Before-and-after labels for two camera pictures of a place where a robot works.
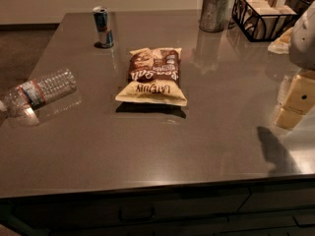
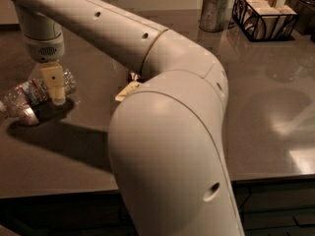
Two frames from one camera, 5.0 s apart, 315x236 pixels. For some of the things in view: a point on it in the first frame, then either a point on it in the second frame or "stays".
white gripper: x=303 y=41 to x=44 y=49
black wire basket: x=256 y=15 stays
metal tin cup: x=215 y=14 stays
